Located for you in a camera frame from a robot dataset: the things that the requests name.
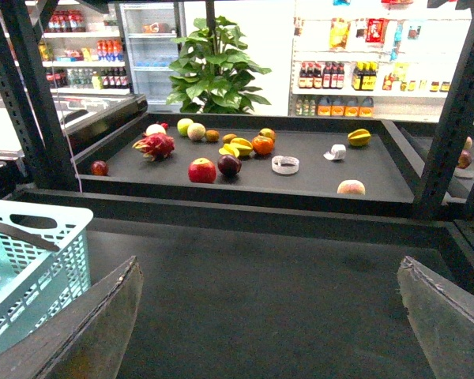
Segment orange persimmon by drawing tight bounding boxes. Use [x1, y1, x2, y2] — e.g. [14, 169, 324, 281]
[251, 135, 275, 156]

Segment clear tape ring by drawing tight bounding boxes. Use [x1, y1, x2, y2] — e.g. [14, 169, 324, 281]
[271, 155, 300, 176]

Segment left drinks shelf unit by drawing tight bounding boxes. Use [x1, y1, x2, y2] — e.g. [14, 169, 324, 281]
[25, 1, 130, 96]

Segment green potted plant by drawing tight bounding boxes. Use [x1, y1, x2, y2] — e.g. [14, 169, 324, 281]
[166, 16, 271, 114]

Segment small dark red fruit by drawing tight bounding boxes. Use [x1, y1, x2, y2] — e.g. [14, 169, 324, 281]
[90, 160, 109, 176]

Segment green apple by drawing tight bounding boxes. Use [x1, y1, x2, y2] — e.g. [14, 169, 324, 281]
[177, 118, 194, 137]

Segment black metal rack post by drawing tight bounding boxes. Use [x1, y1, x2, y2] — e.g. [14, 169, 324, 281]
[0, 1, 80, 190]
[412, 1, 474, 220]

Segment glass door fridge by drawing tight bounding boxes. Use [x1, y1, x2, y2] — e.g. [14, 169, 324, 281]
[116, 2, 186, 113]

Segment green red mango fruit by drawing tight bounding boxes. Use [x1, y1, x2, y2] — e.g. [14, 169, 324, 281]
[259, 128, 276, 141]

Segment brown kiwi right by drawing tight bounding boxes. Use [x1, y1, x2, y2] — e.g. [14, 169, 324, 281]
[222, 133, 237, 144]

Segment yellow starfruit far right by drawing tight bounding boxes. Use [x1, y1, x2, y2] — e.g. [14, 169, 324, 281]
[348, 129, 371, 147]

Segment dark purple plum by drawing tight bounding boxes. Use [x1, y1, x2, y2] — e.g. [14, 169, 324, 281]
[217, 154, 242, 177]

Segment chest freezer glass lid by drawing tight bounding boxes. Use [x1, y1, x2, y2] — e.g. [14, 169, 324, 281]
[0, 94, 148, 160]

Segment grey basket handle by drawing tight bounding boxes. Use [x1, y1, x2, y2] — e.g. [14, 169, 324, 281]
[0, 222, 59, 252]

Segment tan round melon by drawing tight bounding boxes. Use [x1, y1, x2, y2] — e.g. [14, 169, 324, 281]
[187, 122, 206, 141]

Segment white pink round fruit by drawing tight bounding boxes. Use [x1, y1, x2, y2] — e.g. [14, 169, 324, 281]
[145, 123, 167, 137]

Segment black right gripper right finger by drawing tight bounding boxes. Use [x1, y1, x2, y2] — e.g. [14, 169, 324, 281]
[397, 256, 474, 378]

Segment brown kiwi left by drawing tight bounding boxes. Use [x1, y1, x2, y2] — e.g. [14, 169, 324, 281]
[205, 129, 220, 143]

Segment red apple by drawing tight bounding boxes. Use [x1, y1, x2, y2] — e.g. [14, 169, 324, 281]
[188, 157, 216, 183]

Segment pale peach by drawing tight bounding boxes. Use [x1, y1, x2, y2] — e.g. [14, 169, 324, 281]
[337, 179, 366, 195]

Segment brown kiwi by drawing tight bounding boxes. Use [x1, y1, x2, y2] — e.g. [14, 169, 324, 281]
[205, 129, 220, 143]
[222, 133, 237, 144]

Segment right sauce shelf unit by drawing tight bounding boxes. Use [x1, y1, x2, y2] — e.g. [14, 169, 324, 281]
[288, 1, 472, 122]

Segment black metal rack post left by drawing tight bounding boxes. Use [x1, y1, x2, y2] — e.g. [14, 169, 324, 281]
[0, 1, 80, 190]

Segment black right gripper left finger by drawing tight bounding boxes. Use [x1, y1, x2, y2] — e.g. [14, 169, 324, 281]
[0, 257, 143, 378]

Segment light blue plastic basket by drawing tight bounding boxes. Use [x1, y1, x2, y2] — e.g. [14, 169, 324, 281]
[0, 200, 93, 354]

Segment fruits on neighbouring tray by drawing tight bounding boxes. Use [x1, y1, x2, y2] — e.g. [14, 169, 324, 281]
[456, 136, 474, 171]

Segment black metal rack post right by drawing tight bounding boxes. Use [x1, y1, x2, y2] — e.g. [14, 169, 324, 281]
[412, 1, 474, 220]

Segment black fruit display tray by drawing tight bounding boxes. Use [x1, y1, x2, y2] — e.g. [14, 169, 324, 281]
[75, 114, 423, 217]

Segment pink dragon fruit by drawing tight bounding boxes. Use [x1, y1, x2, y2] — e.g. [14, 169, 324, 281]
[133, 133, 175, 161]

